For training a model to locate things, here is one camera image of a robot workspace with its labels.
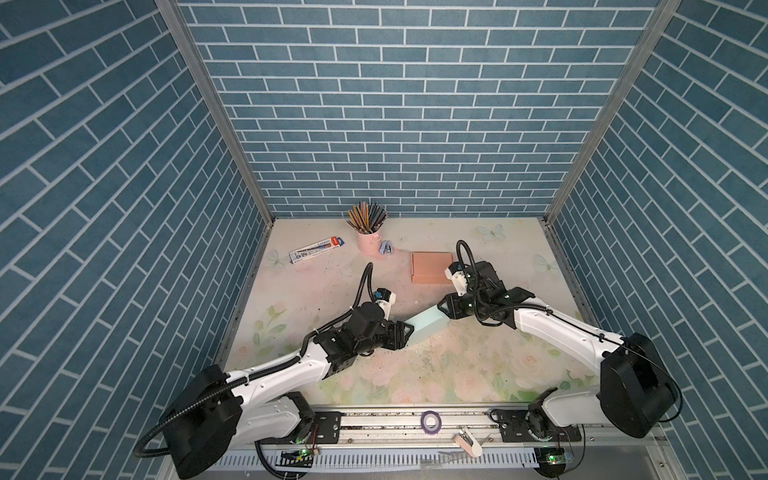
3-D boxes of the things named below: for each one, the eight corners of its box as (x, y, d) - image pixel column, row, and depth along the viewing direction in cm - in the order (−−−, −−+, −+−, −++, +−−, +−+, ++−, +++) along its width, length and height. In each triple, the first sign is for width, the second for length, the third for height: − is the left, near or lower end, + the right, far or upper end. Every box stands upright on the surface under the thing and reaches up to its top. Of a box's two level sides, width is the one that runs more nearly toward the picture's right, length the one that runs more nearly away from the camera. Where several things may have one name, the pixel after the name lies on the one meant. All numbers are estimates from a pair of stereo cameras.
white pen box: (292, 265, 109) (290, 260, 107) (289, 258, 111) (287, 254, 109) (343, 244, 116) (342, 239, 113) (340, 239, 118) (338, 234, 115)
